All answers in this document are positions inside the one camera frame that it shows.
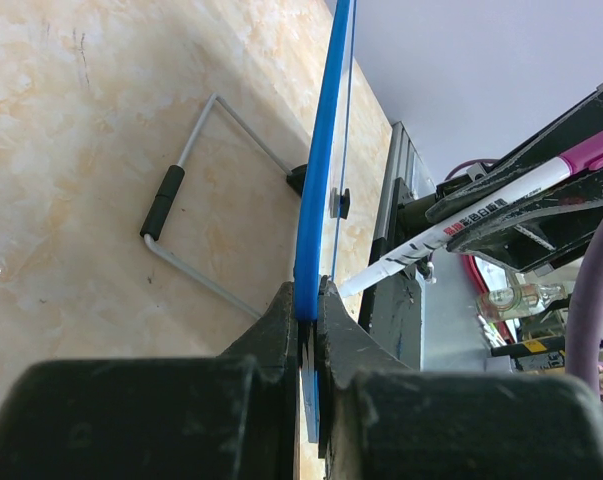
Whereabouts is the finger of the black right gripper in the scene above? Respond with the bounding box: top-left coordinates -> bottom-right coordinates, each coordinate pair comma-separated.
426,84 -> 603,223
447,169 -> 603,273

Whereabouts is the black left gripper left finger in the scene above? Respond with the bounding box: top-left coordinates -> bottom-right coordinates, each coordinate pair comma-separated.
0,283 -> 300,479

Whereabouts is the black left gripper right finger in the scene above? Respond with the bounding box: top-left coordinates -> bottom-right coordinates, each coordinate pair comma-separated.
315,279 -> 603,479

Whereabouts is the magenta capped whiteboard marker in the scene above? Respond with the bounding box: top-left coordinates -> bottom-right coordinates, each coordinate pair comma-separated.
339,131 -> 603,297

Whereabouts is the blue framed whiteboard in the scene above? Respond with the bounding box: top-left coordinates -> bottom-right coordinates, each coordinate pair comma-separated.
139,0 -> 358,446

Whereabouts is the clear bottle in background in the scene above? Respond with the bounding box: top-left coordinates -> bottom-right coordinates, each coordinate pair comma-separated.
476,284 -> 568,323

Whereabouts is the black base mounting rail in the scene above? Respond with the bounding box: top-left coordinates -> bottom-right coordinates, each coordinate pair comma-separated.
358,178 -> 428,371

